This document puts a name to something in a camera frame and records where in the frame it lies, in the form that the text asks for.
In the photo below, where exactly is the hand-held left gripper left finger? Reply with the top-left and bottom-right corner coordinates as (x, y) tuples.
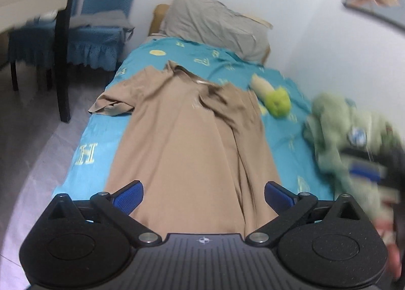
(47, 181), (163, 248)

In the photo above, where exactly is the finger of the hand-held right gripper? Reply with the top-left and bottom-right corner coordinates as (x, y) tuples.
(343, 148), (389, 183)

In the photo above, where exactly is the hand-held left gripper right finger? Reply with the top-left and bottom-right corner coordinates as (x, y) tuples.
(246, 181), (371, 248)

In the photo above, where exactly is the beige t-shirt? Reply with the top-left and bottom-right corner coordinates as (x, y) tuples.
(88, 60), (283, 240)

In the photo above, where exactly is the light green blanket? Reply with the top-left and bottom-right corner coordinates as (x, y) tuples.
(303, 92), (397, 225)

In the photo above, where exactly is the teal patterned bed sheet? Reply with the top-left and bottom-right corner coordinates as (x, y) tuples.
(51, 36), (336, 225)

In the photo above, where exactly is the green and cream plush toy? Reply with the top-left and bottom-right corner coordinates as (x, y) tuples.
(250, 73), (292, 118)

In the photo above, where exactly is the white table with black legs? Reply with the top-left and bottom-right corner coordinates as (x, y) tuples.
(0, 0), (93, 124)

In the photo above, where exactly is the grey seat cushion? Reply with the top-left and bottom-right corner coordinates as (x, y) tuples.
(68, 10), (136, 40)

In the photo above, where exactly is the grey-beige pillow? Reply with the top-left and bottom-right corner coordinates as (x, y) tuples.
(160, 0), (273, 64)

